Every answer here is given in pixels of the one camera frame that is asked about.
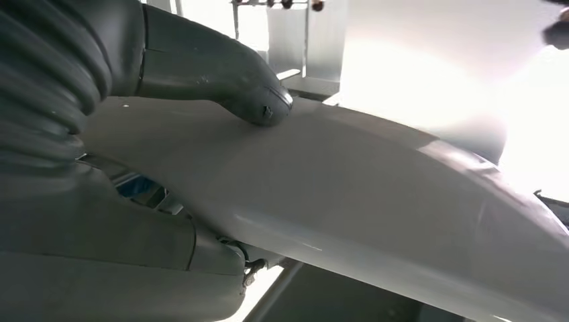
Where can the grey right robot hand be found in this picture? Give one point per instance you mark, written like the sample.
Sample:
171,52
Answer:
89,266

